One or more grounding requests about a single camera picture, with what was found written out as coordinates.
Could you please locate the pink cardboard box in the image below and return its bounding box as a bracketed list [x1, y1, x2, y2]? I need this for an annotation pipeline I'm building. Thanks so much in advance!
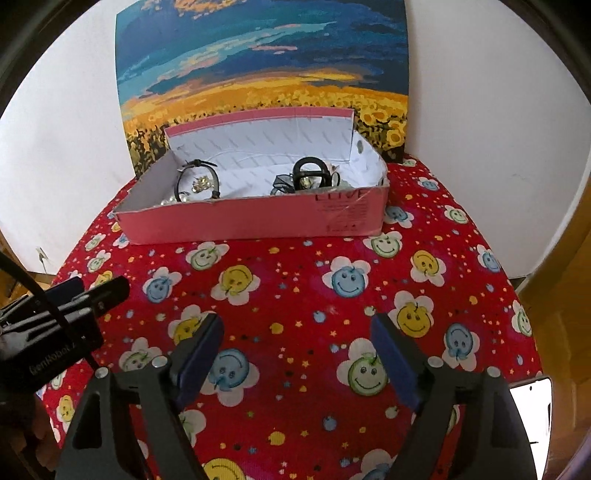
[113, 105, 391, 245]

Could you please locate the red smiley flower tablecloth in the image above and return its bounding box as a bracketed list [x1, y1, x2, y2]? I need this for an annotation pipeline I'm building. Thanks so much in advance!
[34, 157, 543, 480]

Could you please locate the black elastic hair tie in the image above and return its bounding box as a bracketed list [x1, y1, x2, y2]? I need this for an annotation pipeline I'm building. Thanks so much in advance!
[293, 157, 327, 190]

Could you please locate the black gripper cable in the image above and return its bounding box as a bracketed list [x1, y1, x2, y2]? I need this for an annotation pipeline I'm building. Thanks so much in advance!
[0, 250, 101, 372]

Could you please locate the black lace hair tie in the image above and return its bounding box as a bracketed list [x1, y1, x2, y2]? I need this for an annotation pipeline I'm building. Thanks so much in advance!
[270, 173, 297, 197]

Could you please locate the wooden door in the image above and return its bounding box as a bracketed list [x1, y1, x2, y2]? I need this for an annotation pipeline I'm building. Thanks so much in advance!
[531, 152, 591, 287]

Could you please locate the sunflower field painting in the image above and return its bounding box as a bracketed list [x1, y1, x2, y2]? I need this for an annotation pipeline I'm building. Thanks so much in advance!
[115, 0, 411, 178]

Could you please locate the black strap bracelet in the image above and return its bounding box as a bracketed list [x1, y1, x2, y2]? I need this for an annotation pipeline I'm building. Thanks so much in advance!
[178, 158, 223, 202]

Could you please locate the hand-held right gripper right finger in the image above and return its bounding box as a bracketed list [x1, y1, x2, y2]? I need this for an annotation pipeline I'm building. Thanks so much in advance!
[370, 313, 539, 480]

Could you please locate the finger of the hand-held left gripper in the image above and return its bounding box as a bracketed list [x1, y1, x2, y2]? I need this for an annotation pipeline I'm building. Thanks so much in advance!
[45, 277, 85, 306]
[76, 276, 131, 319]

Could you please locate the white panel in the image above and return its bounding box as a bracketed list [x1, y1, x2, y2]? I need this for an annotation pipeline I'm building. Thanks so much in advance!
[508, 376, 554, 480]

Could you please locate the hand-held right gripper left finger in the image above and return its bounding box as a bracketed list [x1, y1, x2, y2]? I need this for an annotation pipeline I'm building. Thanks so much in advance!
[54, 313, 225, 480]

